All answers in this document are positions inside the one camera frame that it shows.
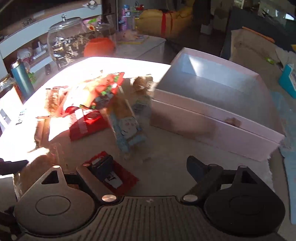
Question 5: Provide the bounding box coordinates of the red black snack packet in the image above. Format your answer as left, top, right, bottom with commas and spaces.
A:
83, 151, 139, 196

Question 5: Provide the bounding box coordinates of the long bread stick packet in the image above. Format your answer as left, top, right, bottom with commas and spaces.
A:
105, 95, 147, 154

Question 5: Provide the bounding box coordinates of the red chicken leg packet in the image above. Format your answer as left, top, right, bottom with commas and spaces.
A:
78, 72, 125, 109

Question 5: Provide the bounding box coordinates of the pink box base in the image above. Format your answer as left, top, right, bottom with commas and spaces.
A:
150, 100, 280, 162

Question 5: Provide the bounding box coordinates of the red white snack bag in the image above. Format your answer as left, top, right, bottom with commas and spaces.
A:
64, 106, 109, 141

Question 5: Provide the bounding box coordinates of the teal water bottle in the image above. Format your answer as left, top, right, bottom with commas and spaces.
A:
11, 59, 35, 101

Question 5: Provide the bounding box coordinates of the pink box tray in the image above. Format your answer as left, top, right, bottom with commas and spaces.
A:
154, 48, 285, 143

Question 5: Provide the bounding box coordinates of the clear small snack packet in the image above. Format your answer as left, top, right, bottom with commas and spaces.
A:
132, 75, 155, 120

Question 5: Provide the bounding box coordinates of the teal toy appliance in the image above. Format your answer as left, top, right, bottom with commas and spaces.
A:
278, 64, 296, 99

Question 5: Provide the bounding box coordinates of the white tv cabinet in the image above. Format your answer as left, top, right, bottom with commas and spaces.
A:
1, 1, 102, 77

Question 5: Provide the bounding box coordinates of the green small toy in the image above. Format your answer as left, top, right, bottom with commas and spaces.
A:
264, 57, 276, 65

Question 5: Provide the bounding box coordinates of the grey covered sofa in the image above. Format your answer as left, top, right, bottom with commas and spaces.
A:
228, 29, 295, 98

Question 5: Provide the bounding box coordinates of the orange plastic bucket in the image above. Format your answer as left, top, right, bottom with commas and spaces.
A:
83, 38, 115, 57

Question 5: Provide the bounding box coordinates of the white side table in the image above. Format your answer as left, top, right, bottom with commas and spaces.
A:
114, 35, 166, 63

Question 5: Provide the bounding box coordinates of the yellow armchair with red ribbon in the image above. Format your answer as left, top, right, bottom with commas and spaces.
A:
135, 6, 193, 38

